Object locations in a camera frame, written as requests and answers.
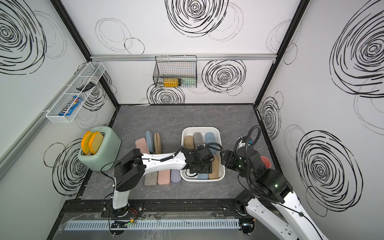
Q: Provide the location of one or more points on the pink glasses case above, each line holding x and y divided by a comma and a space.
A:
164, 177
141, 144

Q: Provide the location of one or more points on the white wire wall shelf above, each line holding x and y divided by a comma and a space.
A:
93, 99

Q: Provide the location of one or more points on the blue snack packet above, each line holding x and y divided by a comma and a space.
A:
71, 106

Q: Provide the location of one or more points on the orange toast slice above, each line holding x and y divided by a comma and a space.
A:
85, 142
95, 142

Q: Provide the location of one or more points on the yellow item in basket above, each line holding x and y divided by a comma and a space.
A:
171, 83

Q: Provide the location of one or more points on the black remote on shelf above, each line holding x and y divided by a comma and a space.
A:
86, 87

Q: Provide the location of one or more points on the tan fabric glasses case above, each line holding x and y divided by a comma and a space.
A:
189, 142

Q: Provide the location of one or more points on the green item in basket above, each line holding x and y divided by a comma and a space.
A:
188, 82

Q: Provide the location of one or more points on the white plastic storage box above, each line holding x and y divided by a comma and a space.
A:
193, 178

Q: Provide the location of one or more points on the beige grey glasses case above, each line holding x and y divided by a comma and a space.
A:
151, 179

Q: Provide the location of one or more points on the black wire wall basket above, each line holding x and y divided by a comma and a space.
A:
174, 67

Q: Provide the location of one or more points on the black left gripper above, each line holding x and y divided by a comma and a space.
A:
208, 169

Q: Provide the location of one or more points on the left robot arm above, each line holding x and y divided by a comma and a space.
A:
129, 170

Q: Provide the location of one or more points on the orange toast slice right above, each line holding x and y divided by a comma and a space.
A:
95, 142

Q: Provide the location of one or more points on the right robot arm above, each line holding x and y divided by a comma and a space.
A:
270, 198

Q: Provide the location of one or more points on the green toaster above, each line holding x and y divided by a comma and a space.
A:
107, 153

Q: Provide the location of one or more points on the orange toast slice left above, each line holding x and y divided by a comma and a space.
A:
85, 142

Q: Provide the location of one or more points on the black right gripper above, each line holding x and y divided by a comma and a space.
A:
229, 155

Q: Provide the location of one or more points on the pink glasses case lower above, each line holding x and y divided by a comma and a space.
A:
164, 177

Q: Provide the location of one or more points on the lavender glasses case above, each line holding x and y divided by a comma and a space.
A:
176, 176

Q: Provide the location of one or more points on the pink cup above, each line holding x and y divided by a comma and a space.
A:
266, 162

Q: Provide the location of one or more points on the white slotted cable duct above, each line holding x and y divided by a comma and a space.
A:
194, 224

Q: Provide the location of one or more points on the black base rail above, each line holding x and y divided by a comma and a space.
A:
136, 208

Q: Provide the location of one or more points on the blue glasses case narrow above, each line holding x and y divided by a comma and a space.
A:
150, 141

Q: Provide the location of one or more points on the pink glasses case upper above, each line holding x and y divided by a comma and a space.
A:
141, 144

